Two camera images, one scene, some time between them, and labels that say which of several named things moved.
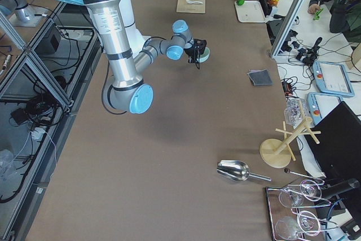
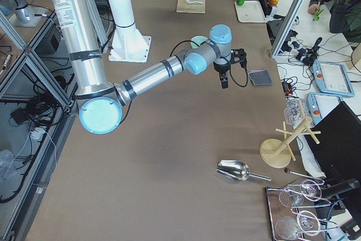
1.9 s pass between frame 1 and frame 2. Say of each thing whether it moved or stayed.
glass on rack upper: stayed
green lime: stayed
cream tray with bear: stayed
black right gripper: moved
